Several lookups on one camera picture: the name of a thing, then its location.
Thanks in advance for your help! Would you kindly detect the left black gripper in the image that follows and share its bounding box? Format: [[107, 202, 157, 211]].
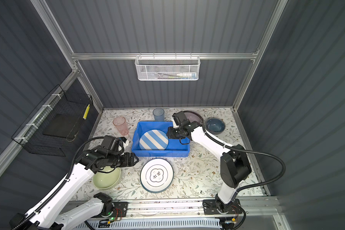
[[108, 151, 140, 167]]

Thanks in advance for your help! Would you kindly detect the white plate clover outline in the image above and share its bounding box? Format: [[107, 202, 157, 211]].
[[140, 158, 174, 193]]

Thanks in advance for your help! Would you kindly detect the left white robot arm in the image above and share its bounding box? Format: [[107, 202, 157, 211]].
[[10, 148, 139, 230]]

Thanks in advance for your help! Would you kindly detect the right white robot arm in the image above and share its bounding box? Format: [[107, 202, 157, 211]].
[[167, 122, 252, 213]]

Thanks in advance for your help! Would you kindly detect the blue plastic bin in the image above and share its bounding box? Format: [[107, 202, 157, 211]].
[[131, 121, 190, 158]]

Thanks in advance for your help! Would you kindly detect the pink ceramic bowl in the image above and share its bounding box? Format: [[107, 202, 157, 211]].
[[184, 111, 202, 124]]

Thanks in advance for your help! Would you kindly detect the dark blue ceramic bowl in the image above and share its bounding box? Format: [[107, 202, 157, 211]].
[[205, 117, 226, 135]]

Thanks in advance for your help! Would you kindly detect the light green bowl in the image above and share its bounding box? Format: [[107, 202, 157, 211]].
[[93, 166, 122, 190]]

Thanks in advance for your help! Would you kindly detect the blue plastic cup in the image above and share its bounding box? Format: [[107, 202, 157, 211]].
[[153, 108, 165, 122]]

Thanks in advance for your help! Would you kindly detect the pink plastic cup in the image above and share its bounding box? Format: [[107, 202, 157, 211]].
[[113, 117, 129, 136]]

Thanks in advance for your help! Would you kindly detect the white tube in basket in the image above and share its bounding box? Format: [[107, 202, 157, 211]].
[[176, 72, 196, 79]]

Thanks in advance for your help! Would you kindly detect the yellow tag on basket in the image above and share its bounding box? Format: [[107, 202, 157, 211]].
[[82, 104, 90, 120]]

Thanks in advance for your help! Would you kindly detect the black pad in basket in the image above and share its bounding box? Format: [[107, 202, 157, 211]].
[[43, 114, 83, 141]]

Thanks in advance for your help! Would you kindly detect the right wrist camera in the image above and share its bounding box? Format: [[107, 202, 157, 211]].
[[172, 111, 190, 128]]

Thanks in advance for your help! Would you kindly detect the left black corrugated cable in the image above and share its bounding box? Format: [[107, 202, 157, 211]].
[[11, 136, 116, 230]]

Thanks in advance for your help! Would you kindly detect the white wire mesh basket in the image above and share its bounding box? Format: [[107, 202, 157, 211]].
[[135, 55, 201, 81]]

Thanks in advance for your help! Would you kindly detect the black wire basket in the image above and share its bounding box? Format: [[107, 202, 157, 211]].
[[11, 86, 93, 157]]

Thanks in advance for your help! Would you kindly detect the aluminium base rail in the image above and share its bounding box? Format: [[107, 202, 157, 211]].
[[76, 196, 290, 230]]

